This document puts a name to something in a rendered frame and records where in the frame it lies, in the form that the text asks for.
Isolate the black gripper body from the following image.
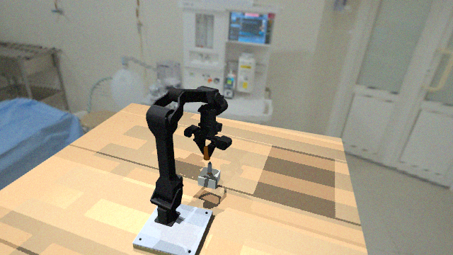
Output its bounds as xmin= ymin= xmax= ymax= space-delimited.
xmin=184 ymin=121 xmax=232 ymax=150

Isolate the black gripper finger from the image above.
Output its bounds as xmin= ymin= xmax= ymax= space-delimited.
xmin=207 ymin=143 xmax=216 ymax=157
xmin=193 ymin=138 xmax=206 ymax=155

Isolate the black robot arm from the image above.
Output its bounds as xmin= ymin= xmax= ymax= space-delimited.
xmin=146 ymin=86 xmax=228 ymax=227

